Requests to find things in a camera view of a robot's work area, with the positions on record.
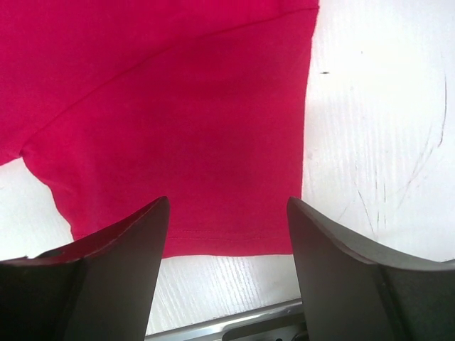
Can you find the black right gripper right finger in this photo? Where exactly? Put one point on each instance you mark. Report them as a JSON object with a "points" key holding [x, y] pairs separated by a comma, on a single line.
{"points": [[354, 288]]}

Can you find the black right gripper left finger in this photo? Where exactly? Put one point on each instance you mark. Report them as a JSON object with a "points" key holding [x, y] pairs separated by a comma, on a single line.
{"points": [[99, 287]]}

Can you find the magenta t shirt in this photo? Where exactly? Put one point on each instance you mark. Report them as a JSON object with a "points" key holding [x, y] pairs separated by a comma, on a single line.
{"points": [[113, 104]]}

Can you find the aluminium mounting rail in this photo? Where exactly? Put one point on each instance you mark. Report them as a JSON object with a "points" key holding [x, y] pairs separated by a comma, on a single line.
{"points": [[282, 321]]}

